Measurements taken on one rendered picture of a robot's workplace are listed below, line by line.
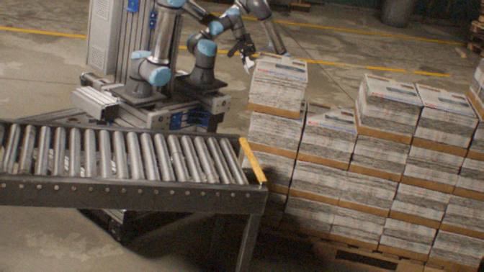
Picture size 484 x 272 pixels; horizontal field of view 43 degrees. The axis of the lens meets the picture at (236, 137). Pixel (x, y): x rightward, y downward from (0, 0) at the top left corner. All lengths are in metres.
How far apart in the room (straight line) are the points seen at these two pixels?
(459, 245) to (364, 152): 0.79
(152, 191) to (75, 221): 1.23
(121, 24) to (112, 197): 1.35
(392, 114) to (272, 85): 0.65
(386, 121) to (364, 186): 0.40
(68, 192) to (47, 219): 1.20
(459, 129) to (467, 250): 0.75
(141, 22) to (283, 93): 0.87
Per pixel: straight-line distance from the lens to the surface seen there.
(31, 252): 3.47
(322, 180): 3.50
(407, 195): 3.57
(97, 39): 3.73
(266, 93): 3.32
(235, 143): 3.08
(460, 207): 3.64
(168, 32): 3.12
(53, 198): 2.55
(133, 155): 2.76
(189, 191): 2.57
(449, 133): 3.44
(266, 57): 3.54
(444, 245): 3.76
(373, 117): 3.35
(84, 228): 3.66
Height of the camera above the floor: 2.07
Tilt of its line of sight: 24 degrees down
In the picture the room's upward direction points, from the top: 11 degrees clockwise
